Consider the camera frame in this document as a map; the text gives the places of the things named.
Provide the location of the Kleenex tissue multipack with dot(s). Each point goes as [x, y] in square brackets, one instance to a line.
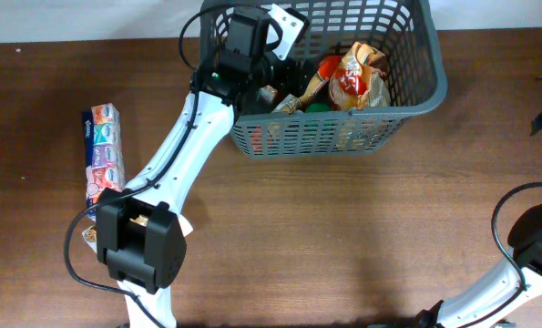
[104, 159]

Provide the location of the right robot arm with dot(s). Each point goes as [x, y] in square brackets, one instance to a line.
[515, 280]

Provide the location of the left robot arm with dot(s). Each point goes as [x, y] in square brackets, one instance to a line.
[140, 230]

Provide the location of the grey plastic basket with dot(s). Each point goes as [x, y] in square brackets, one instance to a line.
[403, 30]

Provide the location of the brown white snack pouch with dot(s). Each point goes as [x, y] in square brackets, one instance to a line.
[90, 234]

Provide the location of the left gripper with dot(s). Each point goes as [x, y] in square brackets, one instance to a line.
[290, 77]

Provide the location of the orange crinkled snack bag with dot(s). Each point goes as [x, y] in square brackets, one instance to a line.
[356, 81]

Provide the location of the San Remo spaghetti packet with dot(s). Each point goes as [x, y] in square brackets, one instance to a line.
[316, 90]

